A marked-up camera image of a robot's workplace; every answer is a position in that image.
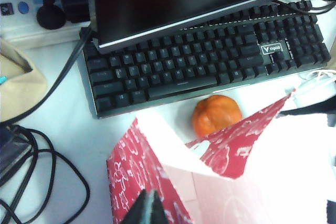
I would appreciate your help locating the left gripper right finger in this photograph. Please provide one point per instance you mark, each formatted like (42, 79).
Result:
(157, 211)

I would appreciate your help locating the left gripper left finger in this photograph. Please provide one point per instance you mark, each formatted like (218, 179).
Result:
(139, 211)

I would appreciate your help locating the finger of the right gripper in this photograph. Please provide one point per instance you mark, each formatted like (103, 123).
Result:
(315, 107)

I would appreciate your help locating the red Trudi paper bag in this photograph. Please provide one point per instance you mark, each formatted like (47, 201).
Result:
(147, 161)

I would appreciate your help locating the glossy orange fruit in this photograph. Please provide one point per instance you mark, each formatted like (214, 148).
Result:
(215, 115)

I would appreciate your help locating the white plastic bag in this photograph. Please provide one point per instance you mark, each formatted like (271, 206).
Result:
(312, 90)

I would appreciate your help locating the black mechanical keyboard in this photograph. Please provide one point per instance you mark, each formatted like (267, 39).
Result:
(183, 72)

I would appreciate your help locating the beige fabric pouch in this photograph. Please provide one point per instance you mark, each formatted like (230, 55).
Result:
(23, 93)

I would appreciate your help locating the black AOC monitor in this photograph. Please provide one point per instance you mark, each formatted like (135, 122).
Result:
(170, 1)

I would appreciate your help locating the cyan pen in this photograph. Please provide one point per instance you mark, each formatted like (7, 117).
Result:
(2, 79)

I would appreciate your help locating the round black plug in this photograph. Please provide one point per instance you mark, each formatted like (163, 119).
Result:
(51, 16)

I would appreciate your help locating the white power strip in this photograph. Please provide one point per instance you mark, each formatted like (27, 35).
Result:
(18, 32)

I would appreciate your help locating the black power adapter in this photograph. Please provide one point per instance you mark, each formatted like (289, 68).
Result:
(76, 3)

